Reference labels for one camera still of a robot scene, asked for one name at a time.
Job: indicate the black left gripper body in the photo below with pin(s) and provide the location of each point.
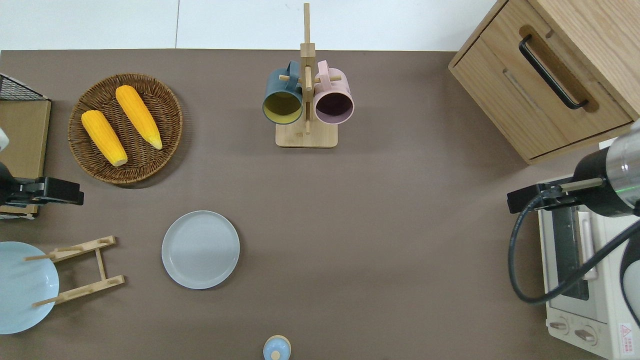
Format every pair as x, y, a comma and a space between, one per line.
60, 192

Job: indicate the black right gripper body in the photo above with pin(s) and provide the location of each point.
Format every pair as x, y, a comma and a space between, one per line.
525, 200

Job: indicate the gray round plate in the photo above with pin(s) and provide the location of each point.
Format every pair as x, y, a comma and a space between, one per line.
200, 250

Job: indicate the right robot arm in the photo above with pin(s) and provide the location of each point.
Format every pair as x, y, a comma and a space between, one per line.
602, 180

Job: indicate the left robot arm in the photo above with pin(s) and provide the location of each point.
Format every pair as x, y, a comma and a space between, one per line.
6, 182

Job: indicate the wooden plate rack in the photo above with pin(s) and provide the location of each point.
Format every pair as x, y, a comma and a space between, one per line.
85, 289

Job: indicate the light blue plate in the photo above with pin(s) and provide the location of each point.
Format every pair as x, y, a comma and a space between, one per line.
22, 295

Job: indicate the yellow corn cob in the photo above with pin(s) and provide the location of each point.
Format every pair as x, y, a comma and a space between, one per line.
104, 137
139, 116

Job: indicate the white cylinder device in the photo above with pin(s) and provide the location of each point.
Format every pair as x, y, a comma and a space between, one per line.
3, 140

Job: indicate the brown wicker basket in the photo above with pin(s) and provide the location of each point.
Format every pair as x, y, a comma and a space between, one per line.
150, 165

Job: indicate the wooden drawer cabinet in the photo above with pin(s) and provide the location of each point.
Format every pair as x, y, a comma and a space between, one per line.
505, 85

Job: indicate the brown table mat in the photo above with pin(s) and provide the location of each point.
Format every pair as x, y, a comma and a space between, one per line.
400, 225

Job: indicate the cream toaster oven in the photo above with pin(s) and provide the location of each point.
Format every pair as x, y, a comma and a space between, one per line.
607, 300

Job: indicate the pink mug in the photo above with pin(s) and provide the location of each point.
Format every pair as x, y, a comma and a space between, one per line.
334, 86

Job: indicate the wooden mug tree stand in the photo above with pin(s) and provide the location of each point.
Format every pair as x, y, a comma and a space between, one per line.
306, 136

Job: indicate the teal mug yellow inside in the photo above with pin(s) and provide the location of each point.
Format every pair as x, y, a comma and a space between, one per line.
278, 85

